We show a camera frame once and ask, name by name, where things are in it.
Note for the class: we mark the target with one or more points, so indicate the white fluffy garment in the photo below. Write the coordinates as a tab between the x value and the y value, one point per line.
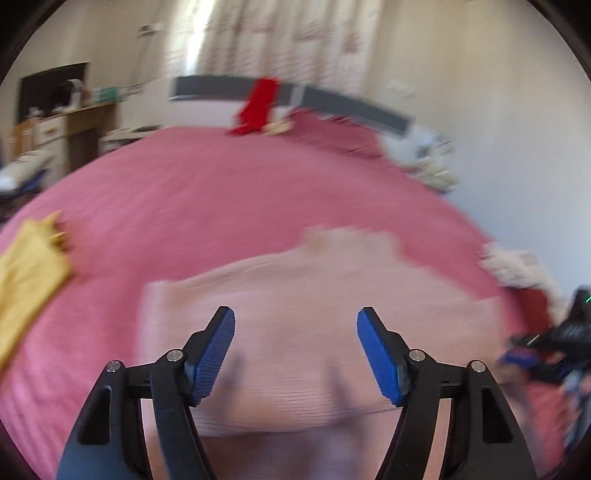
522	269

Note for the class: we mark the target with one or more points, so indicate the grey headboard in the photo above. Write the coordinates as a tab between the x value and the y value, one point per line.
234	88

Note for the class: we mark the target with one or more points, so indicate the pink bed cover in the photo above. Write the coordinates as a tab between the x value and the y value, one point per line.
179	203

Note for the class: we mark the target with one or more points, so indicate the black television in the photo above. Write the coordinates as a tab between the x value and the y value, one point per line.
38	90

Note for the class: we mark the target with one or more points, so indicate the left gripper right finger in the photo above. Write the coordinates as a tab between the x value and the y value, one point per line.
484	440

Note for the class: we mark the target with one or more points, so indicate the pink knitted sweater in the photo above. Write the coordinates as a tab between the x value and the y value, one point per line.
295	397

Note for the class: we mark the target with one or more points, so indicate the wooden desk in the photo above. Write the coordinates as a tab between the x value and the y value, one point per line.
72	138

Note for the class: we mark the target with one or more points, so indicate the white patterned curtain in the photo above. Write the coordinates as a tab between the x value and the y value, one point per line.
322	43

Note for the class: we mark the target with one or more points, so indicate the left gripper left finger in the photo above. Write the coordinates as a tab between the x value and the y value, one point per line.
108	441

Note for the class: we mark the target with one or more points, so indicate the pink pillow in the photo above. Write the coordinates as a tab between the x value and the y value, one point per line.
336	133

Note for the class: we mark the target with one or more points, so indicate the yellow garment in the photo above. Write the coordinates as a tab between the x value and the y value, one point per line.
33	268

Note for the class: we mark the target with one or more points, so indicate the red garment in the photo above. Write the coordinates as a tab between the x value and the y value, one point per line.
256	112

